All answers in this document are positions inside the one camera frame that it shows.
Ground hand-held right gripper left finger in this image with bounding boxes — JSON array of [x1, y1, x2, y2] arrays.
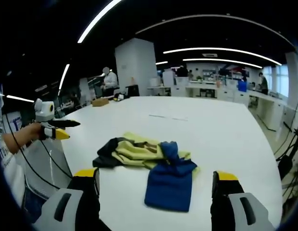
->
[[33, 167, 101, 231]]

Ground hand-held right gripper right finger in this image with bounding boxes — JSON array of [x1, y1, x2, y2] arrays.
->
[[210, 170, 276, 231]]

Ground yellow blue grey garment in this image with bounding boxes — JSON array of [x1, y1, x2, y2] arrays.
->
[[92, 131, 201, 213]]

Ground person's blue trousers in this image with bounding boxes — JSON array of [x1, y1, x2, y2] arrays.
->
[[21, 186, 50, 218]]

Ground brown cardboard box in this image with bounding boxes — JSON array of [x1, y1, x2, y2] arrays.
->
[[91, 97, 110, 107]]

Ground short ceiling light strip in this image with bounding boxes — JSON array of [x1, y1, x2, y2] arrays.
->
[[57, 63, 71, 96]]

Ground person's white printed shirt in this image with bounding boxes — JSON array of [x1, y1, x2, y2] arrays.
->
[[0, 95, 27, 206]]

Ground black chair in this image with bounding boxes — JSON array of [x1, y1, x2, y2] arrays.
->
[[125, 84, 140, 97]]

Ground black tripod stand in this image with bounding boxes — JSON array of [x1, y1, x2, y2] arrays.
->
[[275, 122, 298, 180]]

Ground long ceiling light strip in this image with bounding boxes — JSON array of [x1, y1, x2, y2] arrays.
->
[[162, 47, 283, 66], [182, 58, 263, 69], [77, 0, 123, 44]]

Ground white counter cabinets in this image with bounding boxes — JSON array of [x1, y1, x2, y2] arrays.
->
[[147, 80, 288, 132]]

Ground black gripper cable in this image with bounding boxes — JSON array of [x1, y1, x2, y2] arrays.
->
[[4, 114, 74, 190]]

